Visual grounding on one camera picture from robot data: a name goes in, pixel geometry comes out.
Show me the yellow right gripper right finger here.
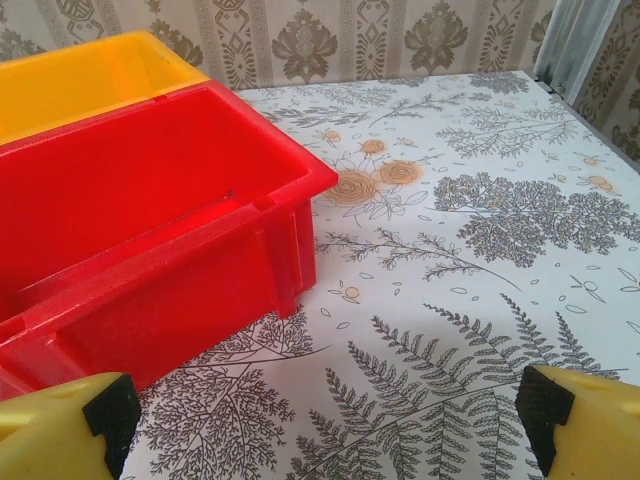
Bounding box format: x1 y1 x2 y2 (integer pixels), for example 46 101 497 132
517 364 640 480

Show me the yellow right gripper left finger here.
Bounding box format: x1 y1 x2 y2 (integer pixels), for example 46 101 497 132
0 372 142 480

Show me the red plastic bin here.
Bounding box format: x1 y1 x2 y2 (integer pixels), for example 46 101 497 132
0 82 340 401

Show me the yellow plastic bin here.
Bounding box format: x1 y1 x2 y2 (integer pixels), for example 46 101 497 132
0 29 211 146

